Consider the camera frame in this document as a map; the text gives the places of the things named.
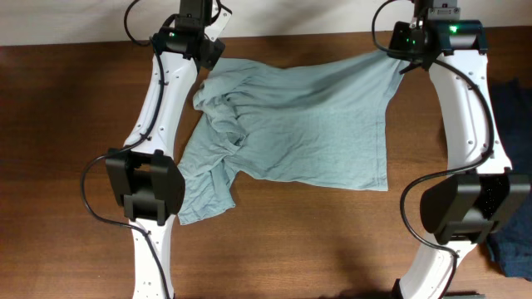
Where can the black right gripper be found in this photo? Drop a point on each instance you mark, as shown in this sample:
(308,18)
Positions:
(400,30)

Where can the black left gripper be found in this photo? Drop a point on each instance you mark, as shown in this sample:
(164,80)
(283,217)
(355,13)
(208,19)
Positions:
(212,53)

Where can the light teal t-shirt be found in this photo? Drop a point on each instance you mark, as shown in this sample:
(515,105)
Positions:
(322,125)

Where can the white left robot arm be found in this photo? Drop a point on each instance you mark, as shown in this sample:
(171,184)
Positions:
(144,177)

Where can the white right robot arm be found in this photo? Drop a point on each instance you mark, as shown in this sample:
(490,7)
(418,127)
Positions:
(478,192)

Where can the dark blue folded garment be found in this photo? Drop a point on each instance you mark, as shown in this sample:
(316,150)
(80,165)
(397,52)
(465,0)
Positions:
(510,247)

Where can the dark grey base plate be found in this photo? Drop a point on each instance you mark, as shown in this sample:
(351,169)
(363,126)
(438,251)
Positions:
(462,296)

